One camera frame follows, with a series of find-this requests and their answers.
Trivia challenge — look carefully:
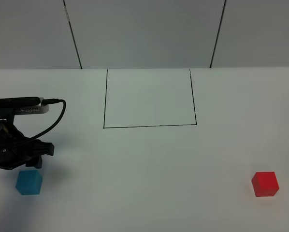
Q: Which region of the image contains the red cube block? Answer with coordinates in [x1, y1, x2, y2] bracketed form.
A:
[251, 172, 279, 197]

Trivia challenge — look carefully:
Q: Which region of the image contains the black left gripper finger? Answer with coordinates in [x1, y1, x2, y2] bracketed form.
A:
[26, 156, 42, 169]
[33, 140, 55, 156]

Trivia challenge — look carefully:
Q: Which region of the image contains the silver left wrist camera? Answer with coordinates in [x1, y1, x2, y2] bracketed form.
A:
[0, 97, 49, 115]

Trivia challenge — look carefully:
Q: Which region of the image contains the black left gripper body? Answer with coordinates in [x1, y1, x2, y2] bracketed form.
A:
[0, 117, 34, 170]

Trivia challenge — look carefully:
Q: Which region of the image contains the blue cube block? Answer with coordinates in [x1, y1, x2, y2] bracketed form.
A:
[15, 170, 43, 195]

